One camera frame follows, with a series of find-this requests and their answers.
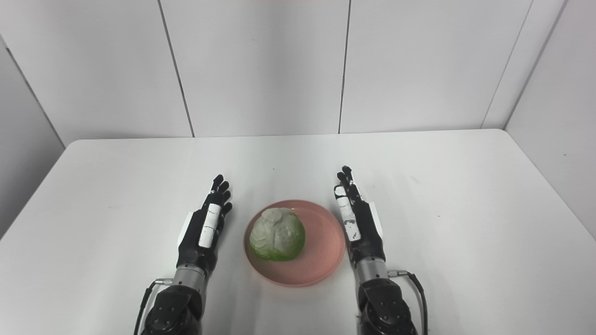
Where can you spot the green white cabbage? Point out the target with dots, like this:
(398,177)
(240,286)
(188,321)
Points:
(277,234)

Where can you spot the pink plate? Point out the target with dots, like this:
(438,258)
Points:
(321,246)

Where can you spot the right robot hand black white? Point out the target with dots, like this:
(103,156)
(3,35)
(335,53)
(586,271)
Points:
(361,228)

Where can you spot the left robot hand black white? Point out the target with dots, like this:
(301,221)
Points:
(202,237)

